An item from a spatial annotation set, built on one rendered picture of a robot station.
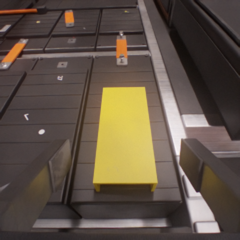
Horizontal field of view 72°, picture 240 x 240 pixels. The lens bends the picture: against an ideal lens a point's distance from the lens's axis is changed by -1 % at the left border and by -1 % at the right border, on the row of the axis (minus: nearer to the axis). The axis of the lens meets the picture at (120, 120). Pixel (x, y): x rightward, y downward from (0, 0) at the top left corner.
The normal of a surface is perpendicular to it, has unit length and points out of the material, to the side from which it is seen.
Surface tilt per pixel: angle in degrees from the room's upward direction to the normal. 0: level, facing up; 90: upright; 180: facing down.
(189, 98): 0
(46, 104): 0
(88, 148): 0
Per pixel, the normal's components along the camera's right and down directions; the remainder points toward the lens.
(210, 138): 0.00, 0.77
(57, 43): -0.03, -0.64
